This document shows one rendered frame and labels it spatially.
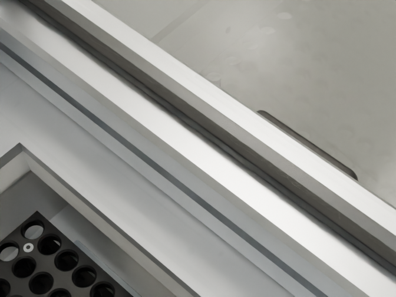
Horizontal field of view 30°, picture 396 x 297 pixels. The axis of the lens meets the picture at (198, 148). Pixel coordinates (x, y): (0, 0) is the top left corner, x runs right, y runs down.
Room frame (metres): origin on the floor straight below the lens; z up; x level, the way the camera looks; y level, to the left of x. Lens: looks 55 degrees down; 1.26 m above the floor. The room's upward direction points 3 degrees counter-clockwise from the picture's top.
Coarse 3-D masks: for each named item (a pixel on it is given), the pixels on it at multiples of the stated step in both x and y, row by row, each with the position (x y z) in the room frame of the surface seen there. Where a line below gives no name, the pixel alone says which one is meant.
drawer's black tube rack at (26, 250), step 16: (16, 240) 0.19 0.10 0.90; (16, 256) 0.18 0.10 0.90; (32, 256) 0.18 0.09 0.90; (0, 272) 0.17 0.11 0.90; (16, 272) 0.19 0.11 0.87; (32, 272) 0.19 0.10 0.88; (48, 272) 0.17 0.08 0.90; (0, 288) 0.18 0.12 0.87; (16, 288) 0.17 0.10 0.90; (32, 288) 0.17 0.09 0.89; (48, 288) 0.18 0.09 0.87; (64, 288) 0.16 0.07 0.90
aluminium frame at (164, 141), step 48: (0, 0) 0.29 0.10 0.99; (0, 48) 0.28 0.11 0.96; (48, 48) 0.25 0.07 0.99; (96, 48) 0.24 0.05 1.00; (48, 96) 0.25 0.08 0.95; (96, 96) 0.22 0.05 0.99; (144, 96) 0.22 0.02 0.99; (144, 144) 0.20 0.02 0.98; (192, 144) 0.19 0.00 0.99; (192, 192) 0.18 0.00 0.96; (240, 192) 0.16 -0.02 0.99; (288, 192) 0.16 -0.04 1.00; (240, 240) 0.16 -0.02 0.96; (288, 240) 0.14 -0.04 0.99; (336, 240) 0.14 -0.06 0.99; (288, 288) 0.14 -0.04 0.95; (336, 288) 0.12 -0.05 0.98; (384, 288) 0.12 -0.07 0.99
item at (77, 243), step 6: (78, 240) 0.22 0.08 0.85; (78, 246) 0.22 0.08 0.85; (84, 246) 0.22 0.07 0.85; (84, 252) 0.21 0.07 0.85; (90, 252) 0.21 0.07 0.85; (96, 258) 0.21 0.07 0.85; (102, 264) 0.20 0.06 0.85; (108, 270) 0.20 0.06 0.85; (114, 276) 0.19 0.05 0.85; (120, 282) 0.19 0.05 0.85; (108, 288) 0.19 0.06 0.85; (126, 288) 0.19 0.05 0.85; (132, 288) 0.19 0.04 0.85; (132, 294) 0.18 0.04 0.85; (138, 294) 0.18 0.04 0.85
